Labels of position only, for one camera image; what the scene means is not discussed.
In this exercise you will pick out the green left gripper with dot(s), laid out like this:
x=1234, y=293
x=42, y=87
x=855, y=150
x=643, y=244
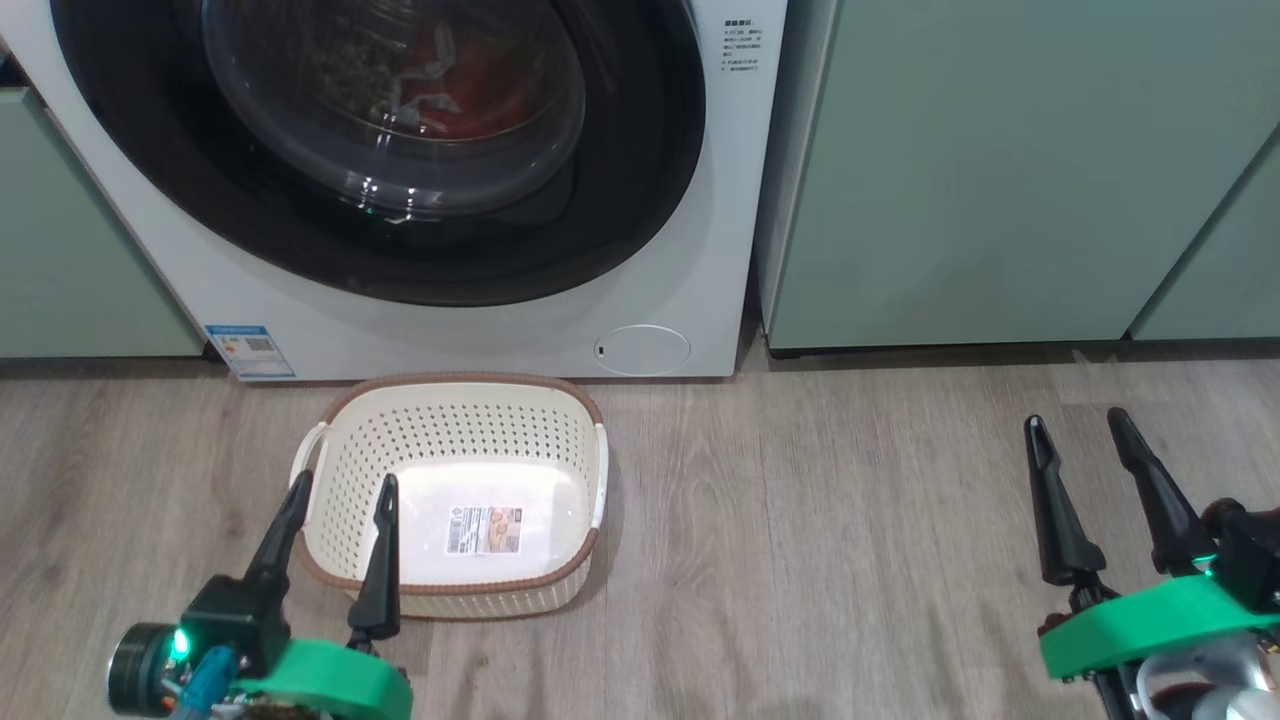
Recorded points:
x=330, y=685

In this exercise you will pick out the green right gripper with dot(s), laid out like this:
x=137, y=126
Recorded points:
x=1150, y=620

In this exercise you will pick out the red and white jersey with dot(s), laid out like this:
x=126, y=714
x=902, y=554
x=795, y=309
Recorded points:
x=480, y=90

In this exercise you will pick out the round black glass washer door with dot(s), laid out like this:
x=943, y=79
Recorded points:
x=630, y=150

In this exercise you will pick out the printed basket product label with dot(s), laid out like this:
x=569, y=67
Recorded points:
x=485, y=530

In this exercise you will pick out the cream perforated laundry basket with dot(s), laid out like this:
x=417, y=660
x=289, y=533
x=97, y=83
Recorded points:
x=440, y=440

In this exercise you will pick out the white front-load washing machine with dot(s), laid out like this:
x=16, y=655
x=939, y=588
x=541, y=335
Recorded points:
x=720, y=200

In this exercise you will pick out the blue white energy label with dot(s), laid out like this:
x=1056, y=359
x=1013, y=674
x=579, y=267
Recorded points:
x=250, y=350

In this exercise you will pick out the oval white filter cover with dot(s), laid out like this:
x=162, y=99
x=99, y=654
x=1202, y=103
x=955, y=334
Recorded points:
x=645, y=350

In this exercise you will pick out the small printed text label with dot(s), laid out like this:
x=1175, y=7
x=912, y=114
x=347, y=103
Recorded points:
x=742, y=45

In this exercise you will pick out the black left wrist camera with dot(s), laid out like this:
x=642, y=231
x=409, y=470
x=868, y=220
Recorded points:
x=235, y=620

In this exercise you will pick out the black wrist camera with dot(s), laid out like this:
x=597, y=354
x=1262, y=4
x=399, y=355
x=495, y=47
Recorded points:
x=1250, y=560
x=235, y=620

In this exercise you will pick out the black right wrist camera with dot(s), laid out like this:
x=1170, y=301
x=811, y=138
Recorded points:
x=1250, y=560

